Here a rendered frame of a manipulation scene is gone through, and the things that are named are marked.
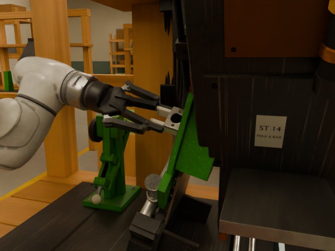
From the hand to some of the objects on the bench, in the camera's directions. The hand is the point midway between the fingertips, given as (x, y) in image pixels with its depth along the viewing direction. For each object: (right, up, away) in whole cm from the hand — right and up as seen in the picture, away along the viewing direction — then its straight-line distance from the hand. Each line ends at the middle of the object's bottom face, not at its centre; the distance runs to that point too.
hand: (168, 120), depth 67 cm
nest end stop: (-6, -28, -2) cm, 29 cm away
